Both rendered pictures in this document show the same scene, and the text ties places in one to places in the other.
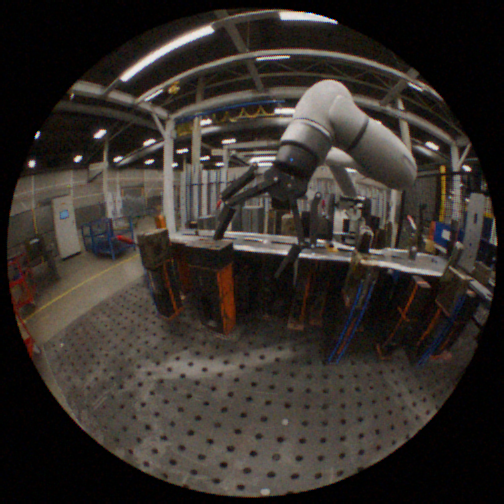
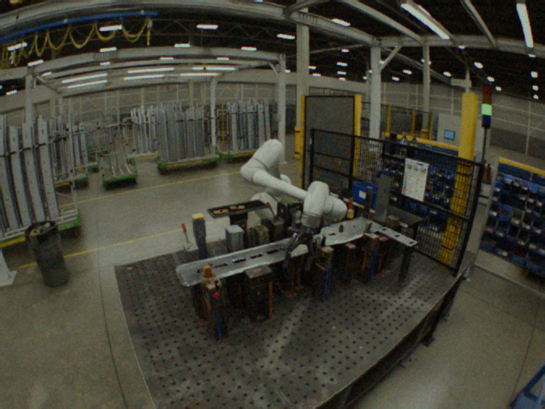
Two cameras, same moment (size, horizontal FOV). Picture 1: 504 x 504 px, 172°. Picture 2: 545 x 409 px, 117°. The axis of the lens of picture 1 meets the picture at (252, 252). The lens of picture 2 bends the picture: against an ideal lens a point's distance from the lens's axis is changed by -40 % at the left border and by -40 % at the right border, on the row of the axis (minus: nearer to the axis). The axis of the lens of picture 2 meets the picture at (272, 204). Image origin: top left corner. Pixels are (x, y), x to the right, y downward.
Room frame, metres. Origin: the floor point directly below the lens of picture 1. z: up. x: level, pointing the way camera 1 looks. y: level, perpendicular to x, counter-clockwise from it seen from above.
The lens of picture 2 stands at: (-0.35, 0.93, 1.77)
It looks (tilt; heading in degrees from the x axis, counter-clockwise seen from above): 20 degrees down; 311
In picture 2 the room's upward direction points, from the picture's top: straight up
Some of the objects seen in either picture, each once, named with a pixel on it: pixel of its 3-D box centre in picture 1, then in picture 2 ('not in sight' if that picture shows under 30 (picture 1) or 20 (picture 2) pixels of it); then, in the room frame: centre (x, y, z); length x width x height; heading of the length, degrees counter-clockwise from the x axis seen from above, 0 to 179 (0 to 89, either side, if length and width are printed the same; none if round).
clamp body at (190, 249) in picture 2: (208, 248); (195, 273); (0.83, 0.24, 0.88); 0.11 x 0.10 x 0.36; 160
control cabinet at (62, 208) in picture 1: (63, 221); not in sight; (2.80, 6.11, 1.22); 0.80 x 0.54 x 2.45; 165
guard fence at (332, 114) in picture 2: (417, 226); (327, 157); (1.78, -2.85, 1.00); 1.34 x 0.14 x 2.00; 165
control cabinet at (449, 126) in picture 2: not in sight; (463, 144); (-0.18, -7.54, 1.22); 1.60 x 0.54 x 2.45; 165
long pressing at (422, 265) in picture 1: (325, 249); (296, 246); (0.47, -0.24, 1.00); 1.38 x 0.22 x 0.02; 70
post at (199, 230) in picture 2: (237, 236); (201, 251); (0.95, 0.09, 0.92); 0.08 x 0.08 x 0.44; 70
